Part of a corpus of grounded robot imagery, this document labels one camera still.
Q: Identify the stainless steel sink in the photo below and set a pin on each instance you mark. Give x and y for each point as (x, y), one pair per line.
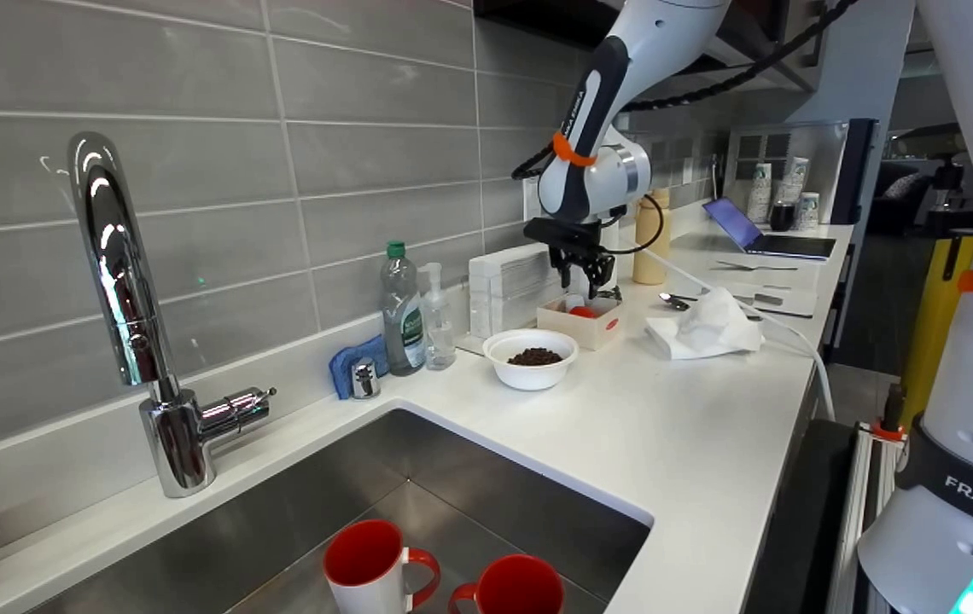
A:
(437, 489)

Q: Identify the crumpled white cloth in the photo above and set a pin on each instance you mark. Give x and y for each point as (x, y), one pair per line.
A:
(709, 324)

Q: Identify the brown coffee beans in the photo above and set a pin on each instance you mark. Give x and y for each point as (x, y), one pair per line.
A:
(535, 356)

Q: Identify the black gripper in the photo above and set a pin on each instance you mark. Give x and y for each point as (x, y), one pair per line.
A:
(570, 236)

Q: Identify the yellow post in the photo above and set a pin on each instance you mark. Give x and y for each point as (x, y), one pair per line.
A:
(932, 327)

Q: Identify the beige cylinder canister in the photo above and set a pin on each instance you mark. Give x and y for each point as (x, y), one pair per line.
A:
(654, 256)

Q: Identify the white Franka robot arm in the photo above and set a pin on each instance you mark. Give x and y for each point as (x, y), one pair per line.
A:
(666, 35)

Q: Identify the clear soap dispenser bottle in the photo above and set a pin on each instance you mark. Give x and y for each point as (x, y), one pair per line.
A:
(437, 324)

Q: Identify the chrome kitchen faucet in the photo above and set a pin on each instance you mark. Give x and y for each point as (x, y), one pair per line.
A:
(121, 283)

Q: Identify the small chrome knob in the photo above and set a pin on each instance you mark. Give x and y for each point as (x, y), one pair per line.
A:
(362, 378)

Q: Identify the laptop with blue screen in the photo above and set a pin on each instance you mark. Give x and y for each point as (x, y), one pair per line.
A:
(736, 224)

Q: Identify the small white background bottle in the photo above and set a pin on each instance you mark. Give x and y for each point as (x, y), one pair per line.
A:
(809, 212)

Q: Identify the white bottle dark base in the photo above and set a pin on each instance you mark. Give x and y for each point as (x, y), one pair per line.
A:
(791, 191)

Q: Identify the white bowl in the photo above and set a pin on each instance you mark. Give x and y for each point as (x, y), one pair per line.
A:
(532, 376)

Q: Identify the white rectangular box stack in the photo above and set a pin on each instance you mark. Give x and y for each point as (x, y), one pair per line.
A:
(507, 292)

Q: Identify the blue sponge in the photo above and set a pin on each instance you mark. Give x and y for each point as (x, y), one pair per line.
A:
(342, 367)

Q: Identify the white mug red inside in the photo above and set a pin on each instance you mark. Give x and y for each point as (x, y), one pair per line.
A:
(521, 583)
(362, 568)

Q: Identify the green label dish soap bottle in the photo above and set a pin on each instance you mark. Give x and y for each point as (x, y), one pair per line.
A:
(400, 319)

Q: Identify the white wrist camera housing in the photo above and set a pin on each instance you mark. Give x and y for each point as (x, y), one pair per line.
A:
(623, 183)

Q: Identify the white open box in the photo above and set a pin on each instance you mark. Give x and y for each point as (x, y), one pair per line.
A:
(593, 327)

